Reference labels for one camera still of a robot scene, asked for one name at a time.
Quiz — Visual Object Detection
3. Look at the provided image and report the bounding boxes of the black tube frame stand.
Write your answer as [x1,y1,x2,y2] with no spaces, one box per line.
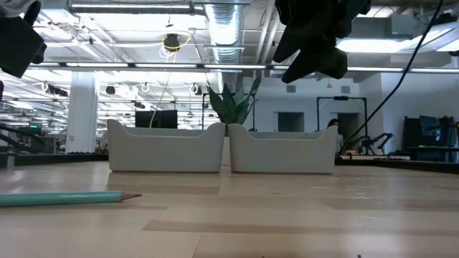
[316,95,369,144]

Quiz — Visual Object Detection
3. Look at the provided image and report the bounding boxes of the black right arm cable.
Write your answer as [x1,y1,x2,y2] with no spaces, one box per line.
[339,0,445,153]

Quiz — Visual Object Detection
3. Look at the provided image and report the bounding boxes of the long ceiling light bar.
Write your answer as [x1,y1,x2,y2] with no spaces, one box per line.
[27,61,459,73]

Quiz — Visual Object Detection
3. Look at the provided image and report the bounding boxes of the dark equipment cabinets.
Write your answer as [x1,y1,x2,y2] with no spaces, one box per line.
[401,115,459,163]

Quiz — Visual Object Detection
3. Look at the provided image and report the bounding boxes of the silver ribbed ceiling duct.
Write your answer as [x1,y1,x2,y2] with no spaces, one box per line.
[204,2,245,66]

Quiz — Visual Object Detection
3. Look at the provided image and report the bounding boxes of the teal pencil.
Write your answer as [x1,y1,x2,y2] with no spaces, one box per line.
[0,190,143,208]

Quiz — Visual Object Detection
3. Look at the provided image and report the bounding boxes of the black computer monitor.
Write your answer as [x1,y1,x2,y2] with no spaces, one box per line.
[135,109,179,130]

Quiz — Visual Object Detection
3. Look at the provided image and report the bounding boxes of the white column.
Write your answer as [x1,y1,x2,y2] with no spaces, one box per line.
[65,71,100,154]

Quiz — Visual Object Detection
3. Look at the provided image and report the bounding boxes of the person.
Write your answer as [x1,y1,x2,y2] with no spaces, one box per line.
[325,118,345,156]

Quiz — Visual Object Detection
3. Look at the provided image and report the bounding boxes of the snake plant in white pot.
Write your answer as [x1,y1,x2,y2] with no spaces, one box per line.
[206,74,263,166]

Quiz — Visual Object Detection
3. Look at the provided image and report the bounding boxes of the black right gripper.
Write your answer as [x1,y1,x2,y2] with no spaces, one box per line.
[272,0,372,84]

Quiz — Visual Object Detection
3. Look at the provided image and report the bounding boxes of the black aluminium table frame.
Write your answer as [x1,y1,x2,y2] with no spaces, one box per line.
[0,152,459,176]

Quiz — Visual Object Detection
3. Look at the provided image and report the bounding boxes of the black ceiling camera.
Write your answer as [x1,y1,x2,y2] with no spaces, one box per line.
[164,33,181,52]

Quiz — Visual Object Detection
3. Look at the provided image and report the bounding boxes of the grey plastic bin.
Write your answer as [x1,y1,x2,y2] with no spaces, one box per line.
[227,123,339,175]
[106,119,227,173]

